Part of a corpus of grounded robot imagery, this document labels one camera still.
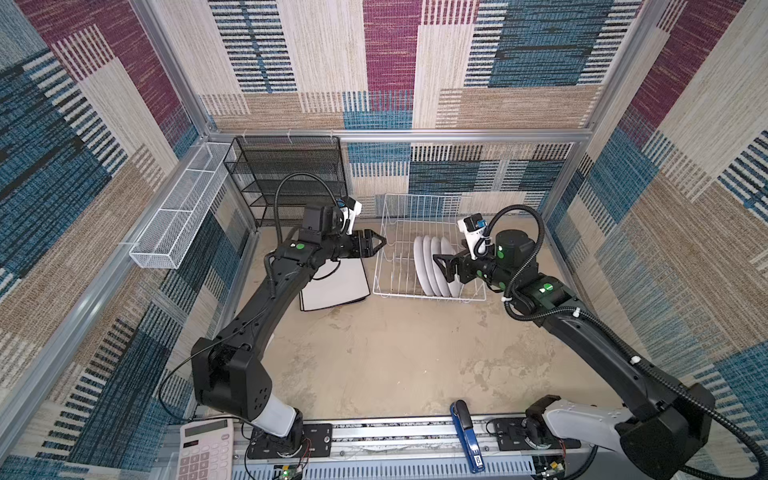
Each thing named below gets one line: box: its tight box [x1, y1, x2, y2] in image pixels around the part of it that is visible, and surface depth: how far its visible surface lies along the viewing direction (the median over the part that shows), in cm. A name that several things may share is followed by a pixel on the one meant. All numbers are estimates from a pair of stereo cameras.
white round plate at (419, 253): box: [414, 236, 436, 296], surface depth 90 cm
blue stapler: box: [450, 400, 485, 474], surface depth 73 cm
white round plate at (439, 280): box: [431, 236, 450, 297], surface depth 90 cm
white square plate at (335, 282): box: [300, 258, 371, 311], surface depth 96 cm
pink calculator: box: [176, 418, 235, 480], surface depth 72 cm
